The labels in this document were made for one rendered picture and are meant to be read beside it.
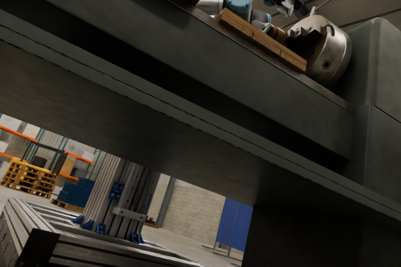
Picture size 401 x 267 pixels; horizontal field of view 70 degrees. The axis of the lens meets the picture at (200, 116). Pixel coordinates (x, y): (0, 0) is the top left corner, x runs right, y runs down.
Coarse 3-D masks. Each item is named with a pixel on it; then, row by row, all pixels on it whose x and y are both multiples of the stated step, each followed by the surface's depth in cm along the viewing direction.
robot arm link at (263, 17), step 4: (252, 12) 189; (256, 12) 189; (260, 12) 190; (252, 16) 188; (256, 16) 188; (260, 16) 188; (264, 16) 188; (268, 16) 189; (252, 20) 189; (260, 20) 187; (264, 20) 188; (268, 20) 188; (252, 24) 188
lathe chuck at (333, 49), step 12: (300, 24) 114; (324, 24) 100; (324, 36) 98; (336, 36) 98; (312, 48) 101; (324, 48) 96; (336, 48) 98; (312, 60) 98; (324, 60) 97; (336, 60) 98; (312, 72) 98; (324, 72) 99
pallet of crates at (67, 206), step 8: (64, 184) 705; (72, 184) 684; (80, 184) 718; (88, 184) 714; (64, 192) 683; (72, 192) 681; (80, 192) 696; (88, 192) 713; (56, 200) 688; (64, 200) 669; (72, 200) 683; (80, 200) 697; (72, 208) 661; (80, 208) 676
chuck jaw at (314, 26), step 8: (312, 24) 100; (288, 32) 104; (296, 32) 103; (304, 32) 102; (312, 32) 99; (320, 32) 98; (288, 40) 103; (296, 40) 103; (304, 40) 102; (312, 40) 101; (296, 48) 106
